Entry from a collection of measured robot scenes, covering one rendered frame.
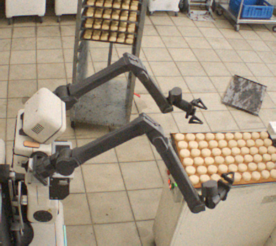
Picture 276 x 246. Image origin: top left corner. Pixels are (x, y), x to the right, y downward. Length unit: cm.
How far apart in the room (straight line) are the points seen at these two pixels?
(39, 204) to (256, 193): 114
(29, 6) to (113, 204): 295
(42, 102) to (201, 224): 110
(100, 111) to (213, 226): 163
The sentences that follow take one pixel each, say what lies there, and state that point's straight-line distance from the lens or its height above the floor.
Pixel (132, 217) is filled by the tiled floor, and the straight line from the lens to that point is 301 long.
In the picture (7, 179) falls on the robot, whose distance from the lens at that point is 211.
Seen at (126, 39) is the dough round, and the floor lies 88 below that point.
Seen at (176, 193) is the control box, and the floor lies 77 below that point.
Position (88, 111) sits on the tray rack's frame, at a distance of 359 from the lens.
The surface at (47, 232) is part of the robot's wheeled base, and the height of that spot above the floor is 28.
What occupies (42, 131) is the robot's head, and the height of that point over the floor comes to 117.
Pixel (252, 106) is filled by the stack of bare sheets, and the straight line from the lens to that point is 435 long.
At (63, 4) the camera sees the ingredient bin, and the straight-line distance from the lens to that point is 525.
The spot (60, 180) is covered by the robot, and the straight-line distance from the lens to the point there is 197.
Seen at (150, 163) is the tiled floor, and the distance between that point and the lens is 341.
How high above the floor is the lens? 234
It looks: 36 degrees down
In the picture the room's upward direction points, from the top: 9 degrees clockwise
